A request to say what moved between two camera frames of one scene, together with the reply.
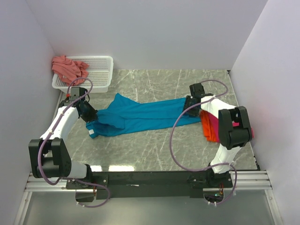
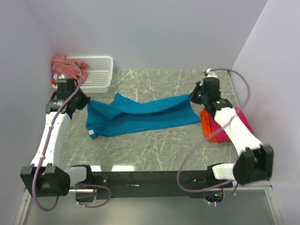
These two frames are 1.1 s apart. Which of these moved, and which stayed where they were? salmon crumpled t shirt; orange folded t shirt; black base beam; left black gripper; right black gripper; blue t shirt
Moved: right black gripper; left black gripper
Stayed: blue t shirt; black base beam; salmon crumpled t shirt; orange folded t shirt
